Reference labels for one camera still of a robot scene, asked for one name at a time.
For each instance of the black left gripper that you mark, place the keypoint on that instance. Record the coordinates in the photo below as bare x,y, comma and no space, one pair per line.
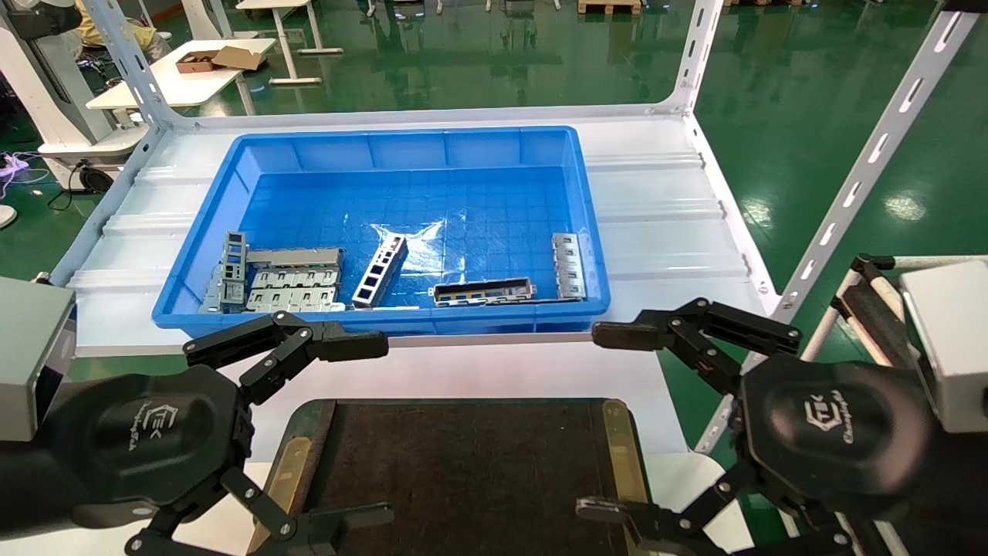
147,440

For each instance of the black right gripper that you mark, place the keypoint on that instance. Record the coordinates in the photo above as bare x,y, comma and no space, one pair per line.
834,432

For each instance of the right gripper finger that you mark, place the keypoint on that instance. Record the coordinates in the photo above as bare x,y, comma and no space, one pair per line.
625,333
610,513

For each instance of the grey windowed metal frame part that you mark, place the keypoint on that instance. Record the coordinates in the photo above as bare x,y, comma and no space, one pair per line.
364,293

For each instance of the black felt-lined container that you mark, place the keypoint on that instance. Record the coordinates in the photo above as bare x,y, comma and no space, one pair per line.
463,471

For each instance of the thin flat metal strip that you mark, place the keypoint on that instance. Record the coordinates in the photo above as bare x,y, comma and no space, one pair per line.
556,300
397,307

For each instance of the short tabbed metal plate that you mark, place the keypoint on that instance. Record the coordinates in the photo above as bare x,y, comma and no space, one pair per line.
570,266

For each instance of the white tube trolley black pads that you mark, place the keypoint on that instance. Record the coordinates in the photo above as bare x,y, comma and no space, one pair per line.
868,309

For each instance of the flat tabbed metal plate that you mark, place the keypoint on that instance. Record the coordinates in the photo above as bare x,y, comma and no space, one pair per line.
293,278
293,300

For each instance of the long grey metal channel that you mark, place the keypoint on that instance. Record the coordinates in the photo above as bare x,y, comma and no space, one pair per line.
293,255

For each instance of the blue plastic bin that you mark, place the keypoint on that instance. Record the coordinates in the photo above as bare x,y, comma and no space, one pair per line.
463,208

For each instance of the clear plastic film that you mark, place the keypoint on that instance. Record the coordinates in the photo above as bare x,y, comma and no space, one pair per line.
424,239

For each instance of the white perforated rack upright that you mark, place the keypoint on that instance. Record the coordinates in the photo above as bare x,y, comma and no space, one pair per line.
704,46
864,171
125,58

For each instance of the wooden pallet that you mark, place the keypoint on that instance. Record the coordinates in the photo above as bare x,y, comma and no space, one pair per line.
610,6

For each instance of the white table with cardboard box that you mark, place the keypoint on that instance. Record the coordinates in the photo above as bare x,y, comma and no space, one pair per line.
185,85

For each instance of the open brown cardboard box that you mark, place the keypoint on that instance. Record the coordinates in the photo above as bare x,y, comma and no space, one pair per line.
197,62

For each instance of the white machine with black panel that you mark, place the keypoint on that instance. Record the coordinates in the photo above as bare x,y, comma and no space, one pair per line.
54,93

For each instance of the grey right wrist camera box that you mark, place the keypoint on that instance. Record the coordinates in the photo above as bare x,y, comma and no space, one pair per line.
953,347

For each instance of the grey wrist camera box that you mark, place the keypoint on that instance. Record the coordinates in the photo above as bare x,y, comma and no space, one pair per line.
953,347
31,355

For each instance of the long dark open metal frame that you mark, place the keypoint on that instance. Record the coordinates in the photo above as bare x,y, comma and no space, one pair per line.
482,292

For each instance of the grey square-holed metal bracket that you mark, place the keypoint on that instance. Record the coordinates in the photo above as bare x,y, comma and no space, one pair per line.
235,259

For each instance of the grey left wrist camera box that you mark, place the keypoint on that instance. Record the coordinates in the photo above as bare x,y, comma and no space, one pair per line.
31,355

